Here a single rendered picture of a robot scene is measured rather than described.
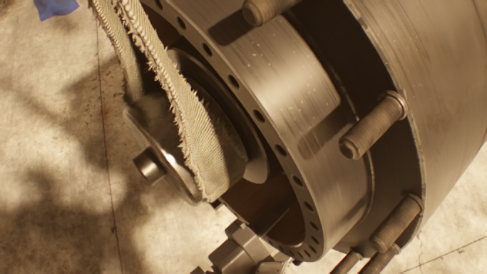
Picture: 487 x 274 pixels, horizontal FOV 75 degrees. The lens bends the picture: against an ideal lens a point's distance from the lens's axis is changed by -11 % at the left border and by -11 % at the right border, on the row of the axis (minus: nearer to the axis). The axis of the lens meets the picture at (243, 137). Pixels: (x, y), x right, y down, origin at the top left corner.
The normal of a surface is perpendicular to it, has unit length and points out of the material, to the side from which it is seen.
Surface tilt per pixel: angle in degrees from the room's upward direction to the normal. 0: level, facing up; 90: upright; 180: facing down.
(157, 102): 16
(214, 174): 81
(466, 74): 47
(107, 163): 0
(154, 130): 6
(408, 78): 39
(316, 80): 33
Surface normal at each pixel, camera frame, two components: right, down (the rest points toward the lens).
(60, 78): 0.00, -0.47
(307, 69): 0.34, -0.07
